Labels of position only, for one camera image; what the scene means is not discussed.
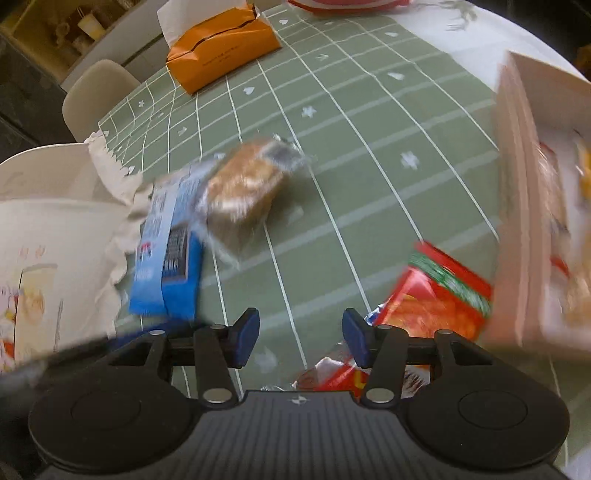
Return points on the orange tissue pack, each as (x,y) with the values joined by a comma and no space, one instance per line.
(209,39)

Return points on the white paper bag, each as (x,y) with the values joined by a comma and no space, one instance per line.
(70,216)

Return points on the beige dining chair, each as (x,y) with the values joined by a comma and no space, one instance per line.
(100,88)

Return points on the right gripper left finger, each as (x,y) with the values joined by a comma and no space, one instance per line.
(219,348)

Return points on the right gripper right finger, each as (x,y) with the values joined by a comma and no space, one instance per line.
(384,350)

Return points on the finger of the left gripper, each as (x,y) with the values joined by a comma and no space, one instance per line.
(44,368)

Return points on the red snack packet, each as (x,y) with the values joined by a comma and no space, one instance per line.
(434,292)

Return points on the green checkered tablecloth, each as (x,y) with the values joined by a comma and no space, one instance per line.
(395,115)

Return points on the yellow snack packets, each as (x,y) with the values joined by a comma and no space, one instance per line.
(583,169)

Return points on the round rice cracker pack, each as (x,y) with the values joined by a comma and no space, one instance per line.
(555,205)

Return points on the pink cardboard box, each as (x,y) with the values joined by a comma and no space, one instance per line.
(533,309)

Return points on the round bread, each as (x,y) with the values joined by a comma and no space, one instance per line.
(230,207)

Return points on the rabbit face plastic bag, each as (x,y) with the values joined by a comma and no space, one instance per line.
(348,6)

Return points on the blue snack packet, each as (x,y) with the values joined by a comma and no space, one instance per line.
(168,258)

